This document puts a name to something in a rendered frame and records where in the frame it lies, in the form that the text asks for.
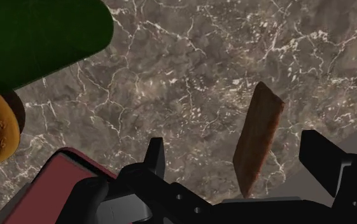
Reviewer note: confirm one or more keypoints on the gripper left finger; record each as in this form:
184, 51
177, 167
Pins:
162, 192

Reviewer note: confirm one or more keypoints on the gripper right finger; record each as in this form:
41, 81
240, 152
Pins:
324, 158

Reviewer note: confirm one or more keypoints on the brown rectangular slab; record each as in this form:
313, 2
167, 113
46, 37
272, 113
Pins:
257, 136

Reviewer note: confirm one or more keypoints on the red flat rectangular object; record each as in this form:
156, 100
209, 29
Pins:
41, 192

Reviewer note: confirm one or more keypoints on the yellow cup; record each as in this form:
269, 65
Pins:
3, 130

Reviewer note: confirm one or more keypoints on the dark green rounded object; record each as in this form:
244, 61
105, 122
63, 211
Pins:
32, 40

